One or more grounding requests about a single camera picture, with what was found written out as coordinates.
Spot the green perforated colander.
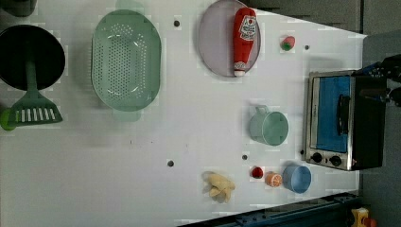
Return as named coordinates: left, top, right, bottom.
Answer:
left=91, top=9, right=162, bottom=112

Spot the yellow banana toy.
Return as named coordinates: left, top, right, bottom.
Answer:
left=201, top=171, right=235, bottom=203

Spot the pink peach toy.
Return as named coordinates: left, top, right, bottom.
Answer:
left=281, top=36, right=296, bottom=51

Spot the green slotted spatula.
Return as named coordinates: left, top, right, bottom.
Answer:
left=1, top=61, right=62, bottom=131

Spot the red plush ketchup bottle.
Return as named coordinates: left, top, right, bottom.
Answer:
left=233, top=8, right=256, bottom=77

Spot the light green plastic mug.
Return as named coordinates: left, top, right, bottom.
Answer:
left=249, top=105, right=288, bottom=146

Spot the black toaster oven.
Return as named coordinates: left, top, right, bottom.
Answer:
left=305, top=71, right=387, bottom=171

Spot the orange slice toy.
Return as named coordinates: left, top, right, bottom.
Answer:
left=265, top=172, right=283, bottom=187

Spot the black cylindrical container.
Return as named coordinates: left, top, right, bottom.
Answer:
left=0, top=0, right=37, bottom=17

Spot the blue metal frame rail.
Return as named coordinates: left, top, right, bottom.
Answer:
left=181, top=193, right=361, bottom=227

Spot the grey round plate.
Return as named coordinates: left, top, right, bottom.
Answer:
left=198, top=0, right=261, bottom=77

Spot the red strawberry toy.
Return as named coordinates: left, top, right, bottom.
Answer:
left=252, top=166, right=264, bottom=179

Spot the blue plastic cup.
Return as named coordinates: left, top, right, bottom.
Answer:
left=282, top=165, right=312, bottom=194

